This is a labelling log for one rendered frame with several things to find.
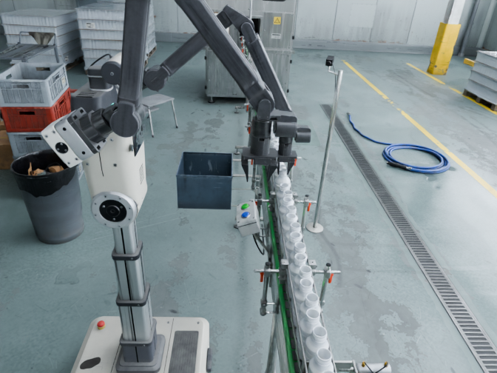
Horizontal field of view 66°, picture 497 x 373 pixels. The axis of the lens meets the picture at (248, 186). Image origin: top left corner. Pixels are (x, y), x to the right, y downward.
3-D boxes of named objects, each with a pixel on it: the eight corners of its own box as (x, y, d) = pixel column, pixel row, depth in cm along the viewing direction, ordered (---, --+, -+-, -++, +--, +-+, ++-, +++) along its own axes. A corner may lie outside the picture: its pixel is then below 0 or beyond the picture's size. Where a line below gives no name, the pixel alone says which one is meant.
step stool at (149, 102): (147, 117, 557) (145, 89, 537) (178, 127, 528) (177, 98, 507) (121, 126, 523) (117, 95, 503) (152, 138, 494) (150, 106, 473)
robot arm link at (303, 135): (282, 110, 159) (284, 117, 151) (310, 111, 159) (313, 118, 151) (280, 138, 164) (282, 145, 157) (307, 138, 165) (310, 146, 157)
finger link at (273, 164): (275, 187, 116) (278, 159, 112) (252, 186, 116) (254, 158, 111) (274, 176, 122) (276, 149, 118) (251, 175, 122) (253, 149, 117)
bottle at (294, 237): (287, 277, 138) (292, 241, 130) (279, 267, 143) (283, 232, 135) (301, 274, 141) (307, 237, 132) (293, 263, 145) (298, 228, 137)
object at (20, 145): (62, 156, 337) (57, 132, 326) (12, 157, 331) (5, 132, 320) (78, 130, 389) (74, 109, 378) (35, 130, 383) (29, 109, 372)
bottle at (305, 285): (313, 324, 121) (320, 286, 112) (296, 331, 118) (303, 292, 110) (302, 311, 125) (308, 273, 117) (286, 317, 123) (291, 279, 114)
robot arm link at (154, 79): (234, -6, 138) (233, -5, 129) (257, 27, 143) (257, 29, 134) (144, 72, 150) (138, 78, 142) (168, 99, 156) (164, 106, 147)
